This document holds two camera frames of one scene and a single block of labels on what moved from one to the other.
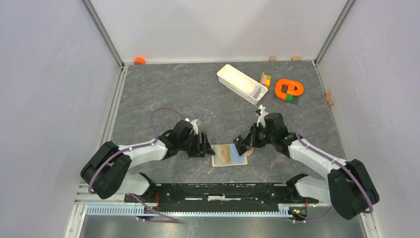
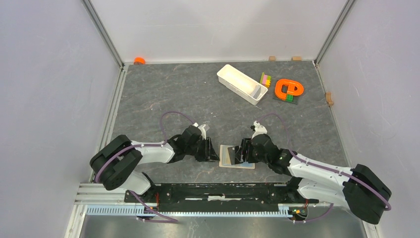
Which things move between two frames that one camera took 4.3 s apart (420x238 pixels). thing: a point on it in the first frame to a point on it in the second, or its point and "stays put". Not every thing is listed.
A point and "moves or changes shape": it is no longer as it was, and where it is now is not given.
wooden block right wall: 329,98 stays put
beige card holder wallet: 227,154 moves or changes shape
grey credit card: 256,92 stays put
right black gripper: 252,140 to 245,146
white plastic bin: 241,85 stays put
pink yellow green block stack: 265,80 stays put
